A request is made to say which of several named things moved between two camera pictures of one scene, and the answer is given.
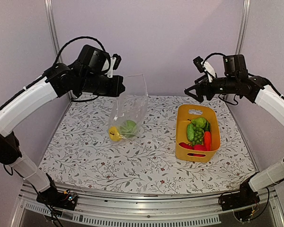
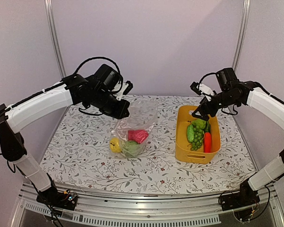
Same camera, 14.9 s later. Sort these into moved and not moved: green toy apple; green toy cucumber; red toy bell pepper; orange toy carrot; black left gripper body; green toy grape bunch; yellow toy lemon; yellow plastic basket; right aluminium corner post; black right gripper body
Moved: black right gripper body; red toy bell pepper; green toy apple; black left gripper body; yellow toy lemon
Not moved: green toy cucumber; orange toy carrot; yellow plastic basket; green toy grape bunch; right aluminium corner post
